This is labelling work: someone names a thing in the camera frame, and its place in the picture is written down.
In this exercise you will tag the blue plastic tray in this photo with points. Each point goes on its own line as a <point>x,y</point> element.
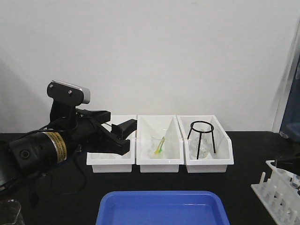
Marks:
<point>161,208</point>

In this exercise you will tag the white storage bin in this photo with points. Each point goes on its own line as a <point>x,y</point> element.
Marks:
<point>214,162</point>
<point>146,124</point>
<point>113,163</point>

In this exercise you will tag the yellow green plastic sticks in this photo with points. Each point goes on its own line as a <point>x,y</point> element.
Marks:
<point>158,145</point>

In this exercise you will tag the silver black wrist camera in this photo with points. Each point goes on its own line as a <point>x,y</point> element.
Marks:
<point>67,93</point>

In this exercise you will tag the white middle storage bin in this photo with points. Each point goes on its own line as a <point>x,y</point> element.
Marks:
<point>146,124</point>

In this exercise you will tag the glass beaker in middle bin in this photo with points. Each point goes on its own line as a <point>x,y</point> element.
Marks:
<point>157,134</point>

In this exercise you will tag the black wire tripod stand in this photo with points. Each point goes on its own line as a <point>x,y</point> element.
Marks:
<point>203,127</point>

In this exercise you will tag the glass flask under tripod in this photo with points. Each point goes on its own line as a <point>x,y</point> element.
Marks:
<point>199,145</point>

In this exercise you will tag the white left storage bin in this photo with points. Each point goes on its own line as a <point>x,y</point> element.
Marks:
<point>113,163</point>

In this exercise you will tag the white test tube rack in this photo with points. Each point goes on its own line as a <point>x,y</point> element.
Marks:
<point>280,195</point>

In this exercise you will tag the white right storage bin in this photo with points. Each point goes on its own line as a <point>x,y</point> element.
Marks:
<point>214,162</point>

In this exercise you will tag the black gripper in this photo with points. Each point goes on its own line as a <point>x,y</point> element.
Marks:
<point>80,127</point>

